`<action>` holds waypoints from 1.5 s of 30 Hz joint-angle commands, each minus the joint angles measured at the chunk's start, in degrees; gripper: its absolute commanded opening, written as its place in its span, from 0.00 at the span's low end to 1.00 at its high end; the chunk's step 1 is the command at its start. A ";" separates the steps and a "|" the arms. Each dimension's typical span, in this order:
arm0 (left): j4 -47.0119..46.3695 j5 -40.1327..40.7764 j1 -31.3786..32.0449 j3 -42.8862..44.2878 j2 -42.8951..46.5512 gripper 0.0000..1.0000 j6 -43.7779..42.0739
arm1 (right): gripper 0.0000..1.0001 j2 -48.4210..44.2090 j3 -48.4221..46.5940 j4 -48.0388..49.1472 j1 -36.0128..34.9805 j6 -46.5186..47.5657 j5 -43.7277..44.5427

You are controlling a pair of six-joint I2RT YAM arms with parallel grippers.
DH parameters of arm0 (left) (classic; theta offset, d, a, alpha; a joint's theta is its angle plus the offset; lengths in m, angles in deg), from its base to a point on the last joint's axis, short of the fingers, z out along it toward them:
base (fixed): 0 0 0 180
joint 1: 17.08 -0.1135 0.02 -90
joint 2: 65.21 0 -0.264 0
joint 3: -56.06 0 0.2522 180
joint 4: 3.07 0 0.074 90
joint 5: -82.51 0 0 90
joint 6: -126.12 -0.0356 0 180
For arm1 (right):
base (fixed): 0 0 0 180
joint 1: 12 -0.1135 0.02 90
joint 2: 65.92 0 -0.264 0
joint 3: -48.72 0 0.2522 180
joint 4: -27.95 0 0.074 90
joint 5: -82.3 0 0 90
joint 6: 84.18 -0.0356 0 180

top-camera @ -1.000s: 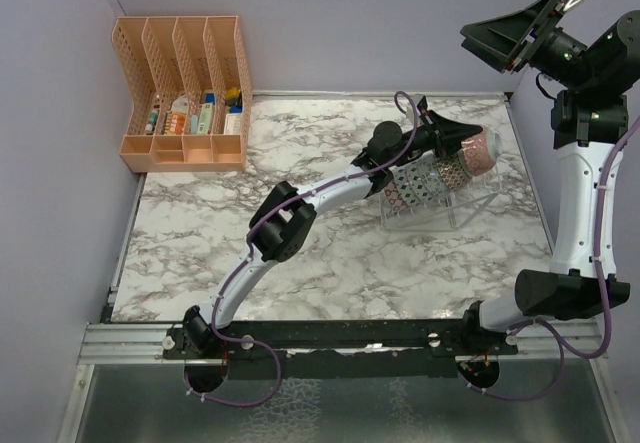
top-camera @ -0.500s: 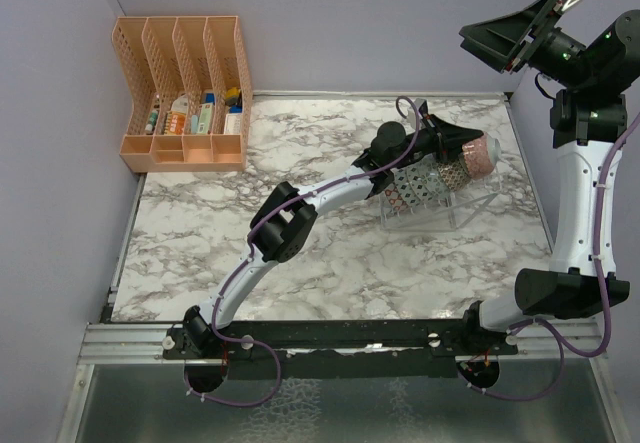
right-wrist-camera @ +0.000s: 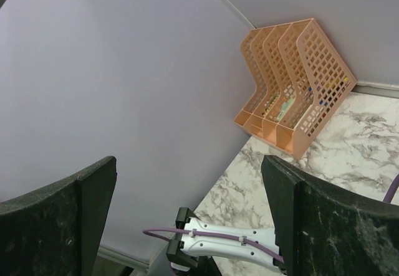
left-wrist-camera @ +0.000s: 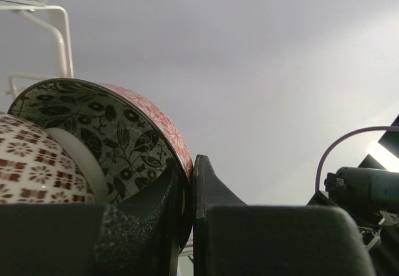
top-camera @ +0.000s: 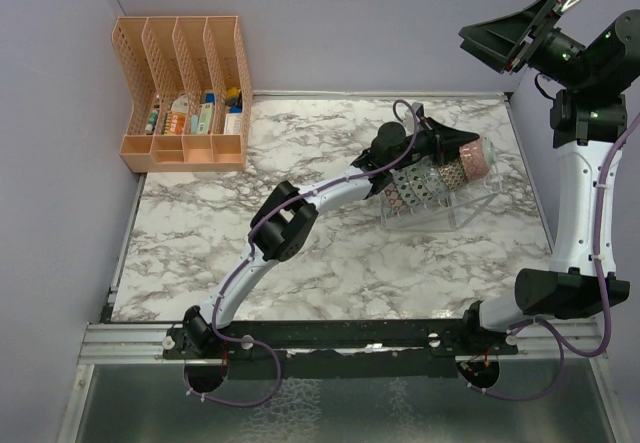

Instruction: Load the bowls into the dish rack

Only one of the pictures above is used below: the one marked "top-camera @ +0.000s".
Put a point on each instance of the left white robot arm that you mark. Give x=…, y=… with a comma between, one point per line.
x=283, y=223

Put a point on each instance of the pink pattern bowl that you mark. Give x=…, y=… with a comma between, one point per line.
x=418, y=184

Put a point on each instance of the green white box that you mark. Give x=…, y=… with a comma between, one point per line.
x=201, y=121

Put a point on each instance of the white wire dish rack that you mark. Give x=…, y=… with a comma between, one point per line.
x=455, y=212

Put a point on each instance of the black white leaf bowl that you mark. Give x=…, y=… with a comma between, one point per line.
x=477, y=158

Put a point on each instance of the orange white box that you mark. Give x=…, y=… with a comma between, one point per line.
x=176, y=116

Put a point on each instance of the black mounting rail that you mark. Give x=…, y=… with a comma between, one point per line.
x=331, y=349

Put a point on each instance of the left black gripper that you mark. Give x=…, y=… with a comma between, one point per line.
x=445, y=137

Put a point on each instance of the small marker bottles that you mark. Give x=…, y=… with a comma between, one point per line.
x=153, y=116

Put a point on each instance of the blue diamond dot bowl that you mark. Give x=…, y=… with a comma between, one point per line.
x=405, y=190

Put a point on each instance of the blue triangle pattern bowl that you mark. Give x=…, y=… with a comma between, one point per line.
x=394, y=198

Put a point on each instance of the brown lattice pattern bowl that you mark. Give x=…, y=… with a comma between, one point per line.
x=453, y=175

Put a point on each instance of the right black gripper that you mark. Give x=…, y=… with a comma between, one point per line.
x=497, y=42

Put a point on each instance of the red diamond pattern bowl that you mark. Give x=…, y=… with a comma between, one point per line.
x=434, y=182

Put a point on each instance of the yellow black toy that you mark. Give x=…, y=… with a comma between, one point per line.
x=233, y=97

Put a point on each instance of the peach plastic desk organizer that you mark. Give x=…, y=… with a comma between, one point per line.
x=191, y=93

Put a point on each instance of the aluminium extrusion frame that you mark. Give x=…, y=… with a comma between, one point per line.
x=122, y=344

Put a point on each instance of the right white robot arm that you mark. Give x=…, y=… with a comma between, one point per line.
x=590, y=124

